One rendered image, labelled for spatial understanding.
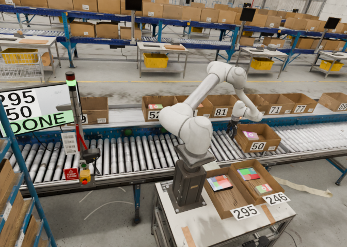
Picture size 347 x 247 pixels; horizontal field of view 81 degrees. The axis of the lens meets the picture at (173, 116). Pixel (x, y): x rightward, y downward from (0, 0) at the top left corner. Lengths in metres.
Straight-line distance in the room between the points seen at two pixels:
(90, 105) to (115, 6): 4.30
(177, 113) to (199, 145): 0.25
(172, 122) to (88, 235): 1.57
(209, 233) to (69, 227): 1.49
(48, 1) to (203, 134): 5.81
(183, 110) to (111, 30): 5.05
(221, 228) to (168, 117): 0.88
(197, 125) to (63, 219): 1.87
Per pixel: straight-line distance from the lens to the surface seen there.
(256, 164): 2.17
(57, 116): 1.60
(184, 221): 1.64
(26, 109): 1.56
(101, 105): 2.45
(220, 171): 1.95
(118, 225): 2.48
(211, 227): 1.67
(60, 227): 2.60
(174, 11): 6.62
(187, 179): 1.46
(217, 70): 1.65
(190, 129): 1.25
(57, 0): 6.50
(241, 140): 2.36
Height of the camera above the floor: 2.15
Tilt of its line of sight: 32 degrees down
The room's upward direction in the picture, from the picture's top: 7 degrees clockwise
